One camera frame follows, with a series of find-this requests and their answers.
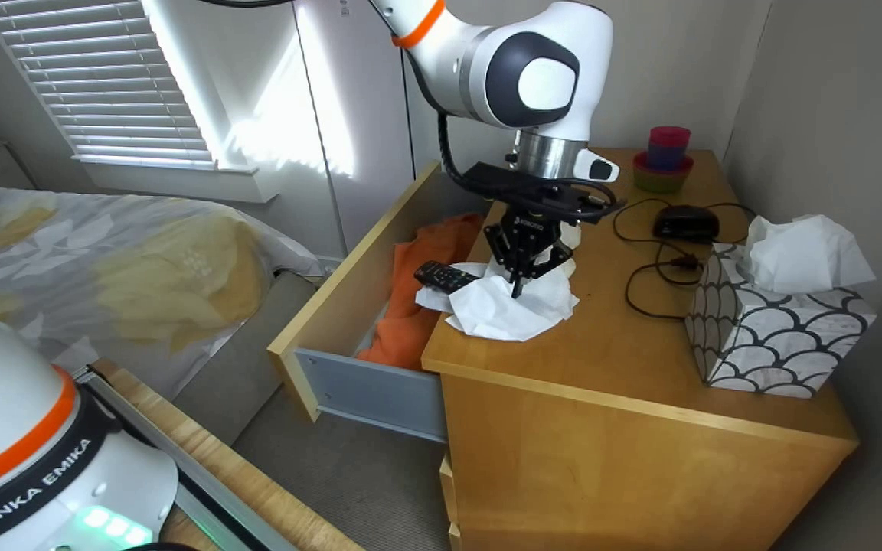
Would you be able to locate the scale patterned tissue box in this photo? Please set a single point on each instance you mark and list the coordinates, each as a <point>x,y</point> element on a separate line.
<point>765,340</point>

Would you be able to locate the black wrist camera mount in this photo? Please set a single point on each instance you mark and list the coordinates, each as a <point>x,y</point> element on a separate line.
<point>523,186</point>

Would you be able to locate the pink plastic cup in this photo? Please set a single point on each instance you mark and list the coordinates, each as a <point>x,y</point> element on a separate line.
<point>671,138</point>

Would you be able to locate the white window sill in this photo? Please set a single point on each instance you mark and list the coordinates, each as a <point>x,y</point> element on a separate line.
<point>175,182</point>

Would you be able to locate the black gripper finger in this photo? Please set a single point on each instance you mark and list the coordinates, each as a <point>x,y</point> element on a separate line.
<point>548,256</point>
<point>505,262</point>

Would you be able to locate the white plush toy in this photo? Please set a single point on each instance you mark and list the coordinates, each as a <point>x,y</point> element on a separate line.
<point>569,233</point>

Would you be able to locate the purple plastic cup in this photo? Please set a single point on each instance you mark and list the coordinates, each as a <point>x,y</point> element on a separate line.
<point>667,161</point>

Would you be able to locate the orange cloth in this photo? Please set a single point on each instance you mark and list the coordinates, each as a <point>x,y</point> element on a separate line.
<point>410,321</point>

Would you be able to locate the white tissue in box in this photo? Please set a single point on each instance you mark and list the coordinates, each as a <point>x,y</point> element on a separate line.
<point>804,256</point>

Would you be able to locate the white pulled tissue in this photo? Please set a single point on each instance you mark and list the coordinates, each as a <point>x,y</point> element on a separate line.
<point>504,310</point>

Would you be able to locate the open wooden drawer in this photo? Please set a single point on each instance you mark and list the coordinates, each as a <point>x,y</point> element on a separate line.
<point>369,394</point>

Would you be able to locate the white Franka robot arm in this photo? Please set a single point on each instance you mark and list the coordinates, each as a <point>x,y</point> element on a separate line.
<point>523,82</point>

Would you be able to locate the green plastic cup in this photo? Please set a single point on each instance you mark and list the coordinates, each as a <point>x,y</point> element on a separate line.
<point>658,182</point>

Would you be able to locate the white window blind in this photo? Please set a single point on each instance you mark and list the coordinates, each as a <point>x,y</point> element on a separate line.
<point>106,82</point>

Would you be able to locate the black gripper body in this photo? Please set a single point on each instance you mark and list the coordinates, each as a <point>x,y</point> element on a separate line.
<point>533,219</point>

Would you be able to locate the bed with white cover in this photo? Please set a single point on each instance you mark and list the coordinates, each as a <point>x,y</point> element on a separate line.
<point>45,263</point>

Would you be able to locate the wooden nightstand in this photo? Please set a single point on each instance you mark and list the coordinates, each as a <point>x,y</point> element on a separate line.
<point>604,459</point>

